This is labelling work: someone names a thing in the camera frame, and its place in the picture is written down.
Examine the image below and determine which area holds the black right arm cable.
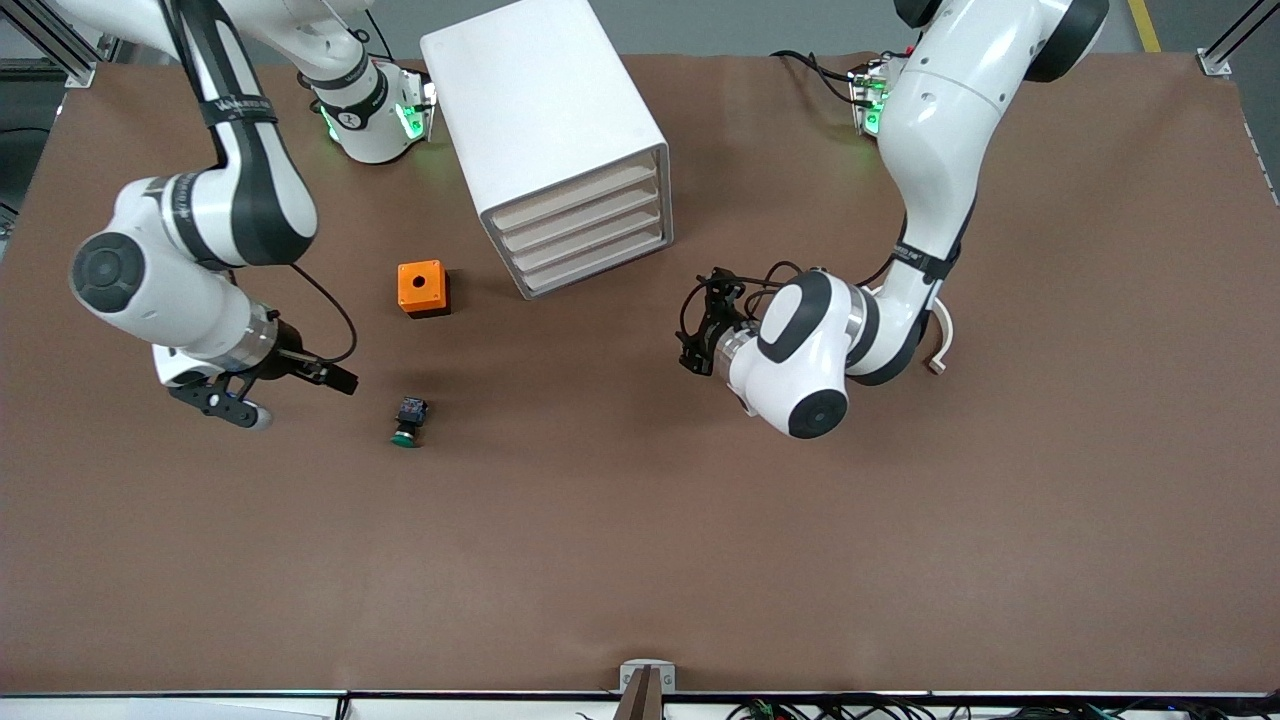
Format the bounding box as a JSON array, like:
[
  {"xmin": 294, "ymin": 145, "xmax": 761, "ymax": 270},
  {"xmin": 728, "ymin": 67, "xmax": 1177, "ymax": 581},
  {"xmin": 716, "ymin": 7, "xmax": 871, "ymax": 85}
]
[{"xmin": 288, "ymin": 262, "xmax": 359, "ymax": 366}]

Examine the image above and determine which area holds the black base cable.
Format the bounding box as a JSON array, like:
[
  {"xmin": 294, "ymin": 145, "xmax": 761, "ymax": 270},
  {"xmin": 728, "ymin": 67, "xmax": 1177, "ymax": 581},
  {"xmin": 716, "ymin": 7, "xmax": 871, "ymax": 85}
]
[{"xmin": 770, "ymin": 48, "xmax": 863, "ymax": 106}]

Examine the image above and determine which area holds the large table cover mat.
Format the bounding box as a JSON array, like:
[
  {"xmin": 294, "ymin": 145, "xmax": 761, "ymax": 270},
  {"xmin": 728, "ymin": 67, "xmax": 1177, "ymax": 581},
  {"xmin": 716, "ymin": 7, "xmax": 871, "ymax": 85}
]
[{"xmin": 0, "ymin": 50, "xmax": 1280, "ymax": 696}]

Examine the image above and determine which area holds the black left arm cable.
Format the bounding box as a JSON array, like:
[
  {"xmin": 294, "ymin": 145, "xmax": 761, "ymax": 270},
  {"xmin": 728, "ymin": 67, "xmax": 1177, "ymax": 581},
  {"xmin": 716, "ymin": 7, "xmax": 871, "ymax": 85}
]
[{"xmin": 678, "ymin": 262, "xmax": 801, "ymax": 336}]

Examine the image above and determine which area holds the brown bar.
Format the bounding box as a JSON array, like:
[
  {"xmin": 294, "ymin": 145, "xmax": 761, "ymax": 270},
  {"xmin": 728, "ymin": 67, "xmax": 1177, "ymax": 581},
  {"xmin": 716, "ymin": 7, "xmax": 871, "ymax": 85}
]
[{"xmin": 612, "ymin": 667, "xmax": 664, "ymax": 720}]

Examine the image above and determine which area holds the grey metal bracket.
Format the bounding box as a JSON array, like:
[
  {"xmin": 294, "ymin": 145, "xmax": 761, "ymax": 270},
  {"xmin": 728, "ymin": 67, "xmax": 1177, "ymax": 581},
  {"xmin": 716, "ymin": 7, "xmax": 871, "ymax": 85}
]
[{"xmin": 619, "ymin": 659, "xmax": 677, "ymax": 694}]

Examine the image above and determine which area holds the white half ring clamp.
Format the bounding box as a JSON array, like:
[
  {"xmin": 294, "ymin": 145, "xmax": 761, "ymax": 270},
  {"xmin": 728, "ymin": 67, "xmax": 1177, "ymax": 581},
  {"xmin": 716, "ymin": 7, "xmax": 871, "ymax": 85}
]
[{"xmin": 925, "ymin": 305, "xmax": 956, "ymax": 376}]

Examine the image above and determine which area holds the orange button box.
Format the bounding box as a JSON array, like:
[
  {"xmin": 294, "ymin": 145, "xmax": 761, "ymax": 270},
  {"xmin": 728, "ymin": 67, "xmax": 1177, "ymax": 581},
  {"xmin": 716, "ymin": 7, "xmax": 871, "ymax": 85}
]
[{"xmin": 397, "ymin": 260, "xmax": 452, "ymax": 319}]

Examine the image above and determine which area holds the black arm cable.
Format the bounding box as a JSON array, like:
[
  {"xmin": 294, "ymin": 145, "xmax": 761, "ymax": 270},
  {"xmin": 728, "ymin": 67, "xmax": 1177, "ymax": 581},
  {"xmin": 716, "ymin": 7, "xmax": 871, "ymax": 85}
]
[
  {"xmin": 288, "ymin": 262, "xmax": 359, "ymax": 366},
  {"xmin": 678, "ymin": 262, "xmax": 801, "ymax": 336}
]

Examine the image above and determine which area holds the green mushroom push button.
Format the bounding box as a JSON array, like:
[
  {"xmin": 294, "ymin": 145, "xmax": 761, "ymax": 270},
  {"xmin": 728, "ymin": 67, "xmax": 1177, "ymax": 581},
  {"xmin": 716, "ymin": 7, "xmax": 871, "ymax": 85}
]
[{"xmin": 390, "ymin": 396, "xmax": 430, "ymax": 449}]

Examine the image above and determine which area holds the white drawer cabinet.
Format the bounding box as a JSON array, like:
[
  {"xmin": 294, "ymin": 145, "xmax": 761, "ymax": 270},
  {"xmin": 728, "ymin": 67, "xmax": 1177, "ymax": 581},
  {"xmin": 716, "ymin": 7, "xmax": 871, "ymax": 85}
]
[{"xmin": 420, "ymin": 0, "xmax": 674, "ymax": 301}]

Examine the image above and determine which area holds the white drawer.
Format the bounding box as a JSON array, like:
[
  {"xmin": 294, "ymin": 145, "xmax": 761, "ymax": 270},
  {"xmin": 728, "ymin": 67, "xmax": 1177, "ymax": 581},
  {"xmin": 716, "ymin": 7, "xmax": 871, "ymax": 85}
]
[
  {"xmin": 497, "ymin": 182, "xmax": 663, "ymax": 253},
  {"xmin": 488, "ymin": 158, "xmax": 663, "ymax": 233},
  {"xmin": 517, "ymin": 228, "xmax": 667, "ymax": 294},
  {"xmin": 507, "ymin": 205, "xmax": 665, "ymax": 273}
]

